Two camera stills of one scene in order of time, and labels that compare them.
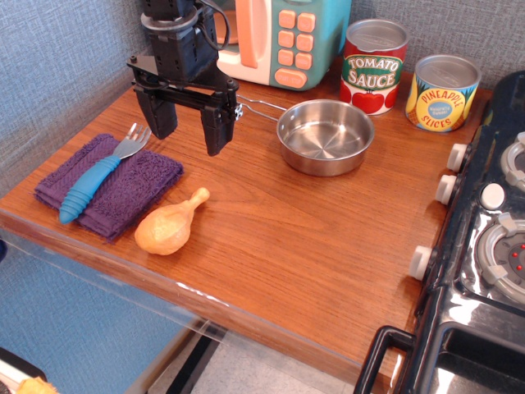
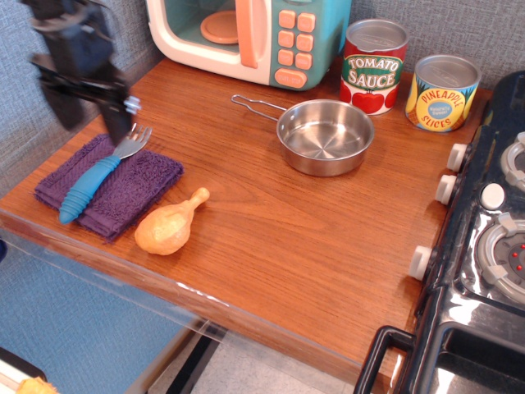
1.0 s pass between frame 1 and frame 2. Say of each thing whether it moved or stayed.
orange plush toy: stayed
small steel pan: stayed
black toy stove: stayed
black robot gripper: moved
